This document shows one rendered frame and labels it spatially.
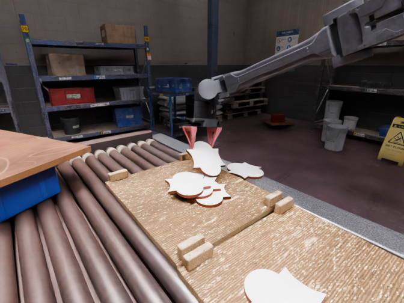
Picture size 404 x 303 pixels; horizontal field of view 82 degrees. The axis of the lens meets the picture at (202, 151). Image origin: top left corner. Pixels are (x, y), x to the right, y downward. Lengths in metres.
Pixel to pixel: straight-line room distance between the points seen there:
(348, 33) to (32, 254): 0.76
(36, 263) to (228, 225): 0.39
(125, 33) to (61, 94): 1.48
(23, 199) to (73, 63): 3.85
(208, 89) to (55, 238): 0.52
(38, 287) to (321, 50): 0.70
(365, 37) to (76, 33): 4.84
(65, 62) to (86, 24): 1.02
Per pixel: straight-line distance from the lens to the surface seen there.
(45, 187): 0.78
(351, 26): 0.57
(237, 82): 0.72
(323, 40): 0.59
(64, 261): 0.57
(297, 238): 0.56
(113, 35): 4.58
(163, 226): 0.56
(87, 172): 0.92
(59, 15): 5.12
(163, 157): 0.98
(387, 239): 0.69
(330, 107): 5.13
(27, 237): 0.67
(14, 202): 0.75
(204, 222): 0.56
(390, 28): 0.55
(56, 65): 4.43
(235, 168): 0.86
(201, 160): 0.73
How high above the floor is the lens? 1.28
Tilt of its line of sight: 21 degrees down
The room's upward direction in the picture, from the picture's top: straight up
